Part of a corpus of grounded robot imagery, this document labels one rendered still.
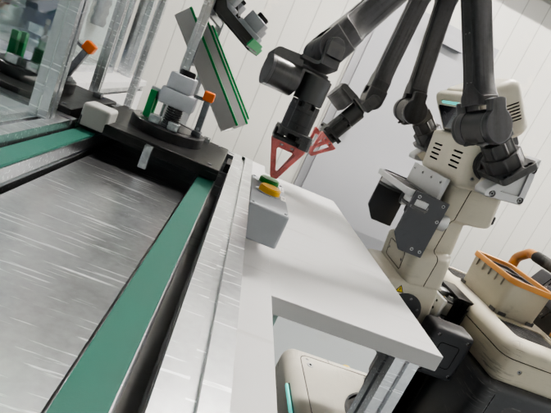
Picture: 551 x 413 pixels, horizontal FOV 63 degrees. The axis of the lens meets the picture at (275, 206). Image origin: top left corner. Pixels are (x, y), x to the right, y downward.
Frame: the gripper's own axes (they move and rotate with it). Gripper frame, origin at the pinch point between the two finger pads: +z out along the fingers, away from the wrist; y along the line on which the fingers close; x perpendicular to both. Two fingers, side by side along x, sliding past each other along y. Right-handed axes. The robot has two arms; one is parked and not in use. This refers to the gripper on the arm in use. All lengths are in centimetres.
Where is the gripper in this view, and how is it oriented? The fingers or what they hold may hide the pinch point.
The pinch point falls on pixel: (275, 174)
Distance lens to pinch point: 87.2
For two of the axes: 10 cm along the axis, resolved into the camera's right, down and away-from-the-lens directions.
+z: -4.0, 8.9, 2.2
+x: 9.1, 3.8, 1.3
